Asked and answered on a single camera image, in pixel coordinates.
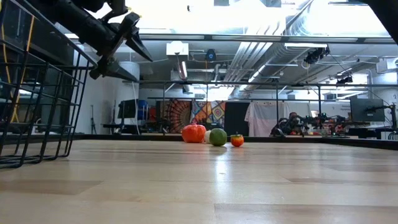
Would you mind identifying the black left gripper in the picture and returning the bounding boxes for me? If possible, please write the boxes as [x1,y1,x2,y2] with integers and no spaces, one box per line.
[89,12,154,83]

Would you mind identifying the red-orange ribbed pumpkin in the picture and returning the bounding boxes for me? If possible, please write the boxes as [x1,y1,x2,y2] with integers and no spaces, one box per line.
[181,123,207,144]

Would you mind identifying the green lime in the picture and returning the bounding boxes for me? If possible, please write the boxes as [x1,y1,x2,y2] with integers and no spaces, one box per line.
[208,128,228,147]

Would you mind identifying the small red-orange tomato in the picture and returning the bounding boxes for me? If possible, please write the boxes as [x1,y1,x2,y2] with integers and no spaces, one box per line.
[229,132,245,148]

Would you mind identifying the white cylindrical column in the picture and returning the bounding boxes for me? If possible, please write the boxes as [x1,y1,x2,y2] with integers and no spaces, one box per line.
[116,61,141,135]

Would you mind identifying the white box lamp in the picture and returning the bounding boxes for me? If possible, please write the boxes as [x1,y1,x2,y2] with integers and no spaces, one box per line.
[165,40,190,57]

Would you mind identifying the dark background monitor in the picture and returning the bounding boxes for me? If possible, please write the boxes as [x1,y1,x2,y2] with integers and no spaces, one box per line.
[117,98,138,119]

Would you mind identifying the blue barrel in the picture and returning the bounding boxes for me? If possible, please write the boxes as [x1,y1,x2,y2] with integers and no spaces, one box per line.
[136,99,149,121]

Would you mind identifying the silver pendant lamp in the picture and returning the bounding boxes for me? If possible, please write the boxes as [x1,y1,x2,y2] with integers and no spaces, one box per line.
[177,55,189,81]

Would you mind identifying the black tripod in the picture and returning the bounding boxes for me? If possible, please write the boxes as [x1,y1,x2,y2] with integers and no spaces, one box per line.
[89,104,98,135]

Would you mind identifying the orange mandala tapestry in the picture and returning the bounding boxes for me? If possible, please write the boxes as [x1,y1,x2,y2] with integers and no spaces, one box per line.
[159,99,192,134]

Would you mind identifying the black overhead light beam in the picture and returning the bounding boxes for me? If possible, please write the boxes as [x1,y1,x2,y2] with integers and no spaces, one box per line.
[138,32,398,44]

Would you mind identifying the colourful patchwork tapestry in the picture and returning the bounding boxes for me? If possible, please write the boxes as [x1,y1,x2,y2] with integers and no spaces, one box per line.
[190,100,226,131]

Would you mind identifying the black panel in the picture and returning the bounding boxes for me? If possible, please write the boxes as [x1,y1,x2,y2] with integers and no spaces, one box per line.
[224,101,251,137]

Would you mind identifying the white hanging cloth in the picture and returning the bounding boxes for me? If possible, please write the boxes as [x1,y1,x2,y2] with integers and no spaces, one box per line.
[244,101,292,138]

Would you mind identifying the person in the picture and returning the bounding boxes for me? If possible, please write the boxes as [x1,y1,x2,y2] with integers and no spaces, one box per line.
[279,111,300,137]

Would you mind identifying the black ceiling light cluster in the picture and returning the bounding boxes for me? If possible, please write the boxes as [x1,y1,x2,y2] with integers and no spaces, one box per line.
[335,75,354,85]
[303,46,330,65]

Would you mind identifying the large dark monitor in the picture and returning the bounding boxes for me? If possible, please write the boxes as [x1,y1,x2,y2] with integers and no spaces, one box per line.
[349,98,386,123]

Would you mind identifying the black wire basket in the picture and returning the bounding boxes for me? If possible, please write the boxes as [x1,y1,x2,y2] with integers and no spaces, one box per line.
[0,0,98,170]

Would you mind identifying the yellow cable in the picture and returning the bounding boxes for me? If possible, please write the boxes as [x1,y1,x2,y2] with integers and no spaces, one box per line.
[0,15,35,124]

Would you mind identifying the black background rig frame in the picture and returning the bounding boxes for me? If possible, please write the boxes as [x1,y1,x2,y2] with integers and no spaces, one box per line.
[138,80,398,138]

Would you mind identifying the silver ventilation duct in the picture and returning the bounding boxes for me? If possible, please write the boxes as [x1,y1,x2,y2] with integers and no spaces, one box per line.
[222,0,315,91]

